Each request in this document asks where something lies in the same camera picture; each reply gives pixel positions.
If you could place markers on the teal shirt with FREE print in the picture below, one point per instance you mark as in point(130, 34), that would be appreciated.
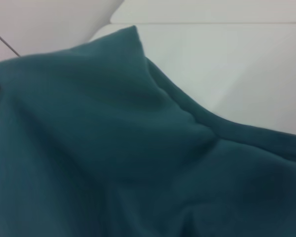
point(113, 148)

